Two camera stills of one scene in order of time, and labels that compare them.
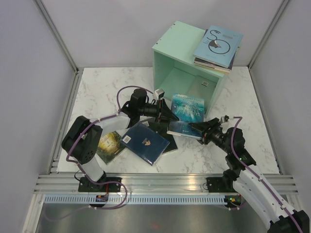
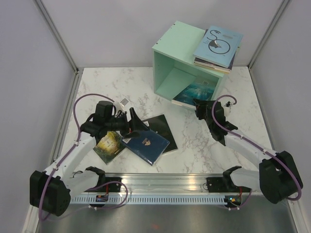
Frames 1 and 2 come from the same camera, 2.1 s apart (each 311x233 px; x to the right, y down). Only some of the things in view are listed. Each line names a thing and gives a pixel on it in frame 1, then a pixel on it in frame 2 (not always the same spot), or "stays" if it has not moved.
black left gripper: x=165 y=113 → x=134 y=124
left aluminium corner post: x=53 y=27 stays
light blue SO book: x=218 y=46 stays
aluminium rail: x=155 y=184 stays
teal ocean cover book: x=187 y=109 → x=200 y=88
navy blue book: x=145 y=143 stays
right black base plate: x=220 y=184 stays
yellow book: x=216 y=69 stays
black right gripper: x=214 y=124 → x=200 y=105
